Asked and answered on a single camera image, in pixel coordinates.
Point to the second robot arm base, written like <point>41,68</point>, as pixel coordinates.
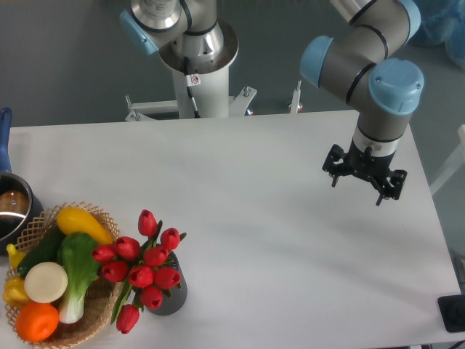
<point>188,35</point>

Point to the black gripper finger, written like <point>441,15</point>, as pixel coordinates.
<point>391,185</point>
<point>336,164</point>

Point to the red tulip bouquet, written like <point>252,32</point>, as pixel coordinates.
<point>140,268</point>

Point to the woven wicker basket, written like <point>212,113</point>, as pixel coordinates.
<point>100,296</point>

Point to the white frame at right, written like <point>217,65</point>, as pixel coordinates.
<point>450,166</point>

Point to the yellow bell pepper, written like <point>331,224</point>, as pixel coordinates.
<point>15,294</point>

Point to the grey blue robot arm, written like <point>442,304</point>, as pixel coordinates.
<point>361,71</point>

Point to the dark grey ribbed vase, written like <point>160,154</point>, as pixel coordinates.
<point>174,298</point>

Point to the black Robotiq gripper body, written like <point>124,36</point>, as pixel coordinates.
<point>362,162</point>

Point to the orange fruit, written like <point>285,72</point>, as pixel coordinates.
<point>37,321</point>

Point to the small yellow banana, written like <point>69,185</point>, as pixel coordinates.
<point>15,256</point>

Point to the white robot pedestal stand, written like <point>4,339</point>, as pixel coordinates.
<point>199,95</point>

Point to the green bok choy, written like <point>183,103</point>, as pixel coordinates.
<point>75,256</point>

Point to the blue handled saucepan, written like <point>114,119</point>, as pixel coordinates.
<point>19,205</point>

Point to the blue plastic bag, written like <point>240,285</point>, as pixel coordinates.
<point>442,24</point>

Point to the yellow squash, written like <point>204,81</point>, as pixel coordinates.
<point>74,220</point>

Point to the black device at edge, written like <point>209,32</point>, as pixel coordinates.
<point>452,312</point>

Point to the dark green cucumber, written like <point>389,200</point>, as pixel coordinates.
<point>45,251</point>

